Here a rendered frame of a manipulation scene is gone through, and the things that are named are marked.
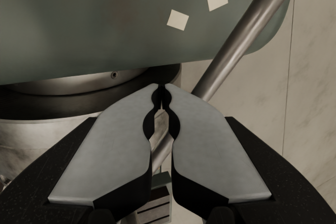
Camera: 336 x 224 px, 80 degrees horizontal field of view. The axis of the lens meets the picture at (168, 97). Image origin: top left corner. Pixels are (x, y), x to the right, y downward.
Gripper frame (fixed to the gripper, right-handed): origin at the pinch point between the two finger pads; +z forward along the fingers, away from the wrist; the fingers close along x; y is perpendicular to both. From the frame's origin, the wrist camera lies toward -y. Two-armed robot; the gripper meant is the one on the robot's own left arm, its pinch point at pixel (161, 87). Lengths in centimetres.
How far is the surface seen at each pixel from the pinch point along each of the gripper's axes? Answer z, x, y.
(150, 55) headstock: 6.7, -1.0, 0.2
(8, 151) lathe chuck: 4.9, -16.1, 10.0
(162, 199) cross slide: 36, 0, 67
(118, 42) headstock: 5.1, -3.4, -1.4
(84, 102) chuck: 7.8, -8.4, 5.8
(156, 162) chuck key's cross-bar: -0.3, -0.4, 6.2
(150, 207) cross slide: 35, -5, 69
